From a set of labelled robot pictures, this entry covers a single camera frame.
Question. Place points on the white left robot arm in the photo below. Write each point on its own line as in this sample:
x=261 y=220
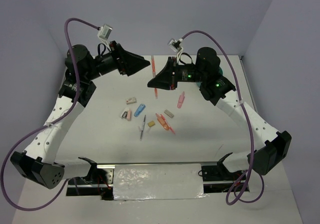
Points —
x=38 y=161

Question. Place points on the white staple box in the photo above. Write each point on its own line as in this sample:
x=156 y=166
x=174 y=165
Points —
x=131 y=100

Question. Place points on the grey white eraser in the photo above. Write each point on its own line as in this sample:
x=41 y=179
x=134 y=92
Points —
x=170 y=114

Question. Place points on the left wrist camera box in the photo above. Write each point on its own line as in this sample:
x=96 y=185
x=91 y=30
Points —
x=104 y=32

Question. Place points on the orange highlighter pen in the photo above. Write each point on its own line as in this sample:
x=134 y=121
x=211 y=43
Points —
x=154 y=74

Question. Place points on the blue correction tape dispenser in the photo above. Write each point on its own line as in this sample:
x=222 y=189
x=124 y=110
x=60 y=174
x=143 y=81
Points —
x=139 y=110

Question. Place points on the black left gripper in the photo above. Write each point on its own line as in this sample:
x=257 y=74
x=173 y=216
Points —
x=128 y=63

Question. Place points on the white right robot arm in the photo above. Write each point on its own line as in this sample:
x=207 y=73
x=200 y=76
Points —
x=270 y=146

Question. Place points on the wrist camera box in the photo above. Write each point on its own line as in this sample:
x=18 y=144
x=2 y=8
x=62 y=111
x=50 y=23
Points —
x=104 y=32
x=175 y=45

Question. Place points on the orange correction tape dispenser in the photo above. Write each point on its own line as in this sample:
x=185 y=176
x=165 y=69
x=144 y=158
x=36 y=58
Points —
x=162 y=122

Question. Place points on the teal round pen holder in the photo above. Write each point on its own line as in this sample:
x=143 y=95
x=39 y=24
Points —
x=220 y=72

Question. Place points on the tan yellow eraser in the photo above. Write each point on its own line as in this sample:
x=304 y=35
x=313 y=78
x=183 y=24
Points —
x=151 y=123

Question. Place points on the silver foil cover plate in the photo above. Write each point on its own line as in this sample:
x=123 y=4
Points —
x=157 y=182

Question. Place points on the metal base rail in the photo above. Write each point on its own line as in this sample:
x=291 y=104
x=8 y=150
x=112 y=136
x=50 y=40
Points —
x=215 y=180

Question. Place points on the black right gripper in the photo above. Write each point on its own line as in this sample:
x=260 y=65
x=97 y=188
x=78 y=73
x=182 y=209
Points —
x=165 y=78

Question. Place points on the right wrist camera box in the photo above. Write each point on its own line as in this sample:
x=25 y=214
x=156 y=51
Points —
x=175 y=45

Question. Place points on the red highlighter pen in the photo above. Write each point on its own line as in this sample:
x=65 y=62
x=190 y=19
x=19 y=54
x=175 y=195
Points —
x=170 y=127

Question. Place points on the pink mini stapler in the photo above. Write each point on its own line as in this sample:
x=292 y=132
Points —
x=126 y=114

